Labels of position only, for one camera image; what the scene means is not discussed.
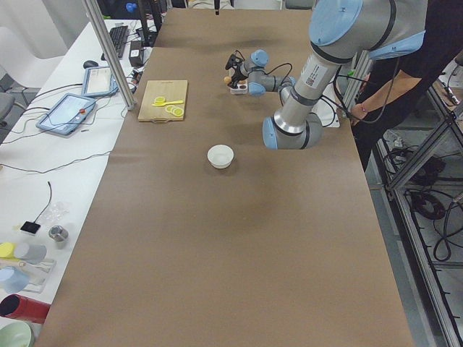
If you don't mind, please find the clear plastic egg box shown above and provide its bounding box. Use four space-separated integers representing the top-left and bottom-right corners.
229 81 248 95

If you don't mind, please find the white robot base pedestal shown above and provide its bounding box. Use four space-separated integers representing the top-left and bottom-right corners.
313 84 340 128

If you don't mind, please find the metal cylinder weight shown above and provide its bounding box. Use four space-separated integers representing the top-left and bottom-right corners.
48 225 69 249

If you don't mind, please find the black power adapter box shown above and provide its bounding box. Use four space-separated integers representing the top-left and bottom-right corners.
129 40 144 68

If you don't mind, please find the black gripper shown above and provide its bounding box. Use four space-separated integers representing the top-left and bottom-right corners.
229 67 248 89

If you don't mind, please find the teach pendant tablet far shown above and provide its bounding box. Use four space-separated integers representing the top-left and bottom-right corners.
81 67 118 98

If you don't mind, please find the grey cup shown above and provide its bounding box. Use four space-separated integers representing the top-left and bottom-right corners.
14 243 47 264

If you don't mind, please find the person in black clothes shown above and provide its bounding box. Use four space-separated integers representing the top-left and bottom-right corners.
350 1 462 169

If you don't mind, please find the green bowl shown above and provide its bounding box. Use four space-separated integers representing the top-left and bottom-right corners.
1 322 35 347

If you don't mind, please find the teach pendant tablet near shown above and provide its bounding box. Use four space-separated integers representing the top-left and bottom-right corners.
36 93 96 136

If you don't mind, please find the aluminium frame rack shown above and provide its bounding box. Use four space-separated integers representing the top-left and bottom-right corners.
377 70 462 346

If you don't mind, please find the wooden cutting board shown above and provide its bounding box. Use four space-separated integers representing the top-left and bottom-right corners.
137 80 188 123

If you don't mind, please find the arm black gripper tip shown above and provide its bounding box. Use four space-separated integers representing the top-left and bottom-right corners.
214 0 221 15

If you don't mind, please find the black keyboard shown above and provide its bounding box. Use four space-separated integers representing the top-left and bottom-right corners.
109 25 129 59

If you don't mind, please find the crumpled clear plastic bag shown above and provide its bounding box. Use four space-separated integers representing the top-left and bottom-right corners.
38 202 69 226

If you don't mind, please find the black computer mouse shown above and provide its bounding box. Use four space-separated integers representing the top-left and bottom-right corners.
82 60 99 69

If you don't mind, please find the white bowl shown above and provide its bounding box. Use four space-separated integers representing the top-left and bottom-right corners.
207 145 234 169

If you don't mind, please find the red cup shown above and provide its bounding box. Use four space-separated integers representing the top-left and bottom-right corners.
1 294 51 324

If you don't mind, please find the clear plastic tray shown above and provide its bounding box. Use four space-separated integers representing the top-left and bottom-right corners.
1 259 56 293

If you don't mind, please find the yellow cup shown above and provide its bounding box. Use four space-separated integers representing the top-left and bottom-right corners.
0 242 16 259

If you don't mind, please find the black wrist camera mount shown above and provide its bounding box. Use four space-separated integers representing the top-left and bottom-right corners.
225 50 245 70

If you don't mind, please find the teach pendant tablet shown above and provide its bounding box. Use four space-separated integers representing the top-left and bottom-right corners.
36 93 96 136
81 67 118 98

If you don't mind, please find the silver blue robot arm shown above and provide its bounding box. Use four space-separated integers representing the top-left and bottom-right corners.
225 1 428 150

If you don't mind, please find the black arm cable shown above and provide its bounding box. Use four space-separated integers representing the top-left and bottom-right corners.
233 50 341 127

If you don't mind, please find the small black square device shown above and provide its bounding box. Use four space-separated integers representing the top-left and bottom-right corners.
20 221 41 235

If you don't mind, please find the light blue cup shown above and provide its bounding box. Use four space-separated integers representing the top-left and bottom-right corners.
0 266 30 294

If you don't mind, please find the aluminium frame post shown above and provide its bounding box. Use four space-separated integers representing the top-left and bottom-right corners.
82 0 135 111

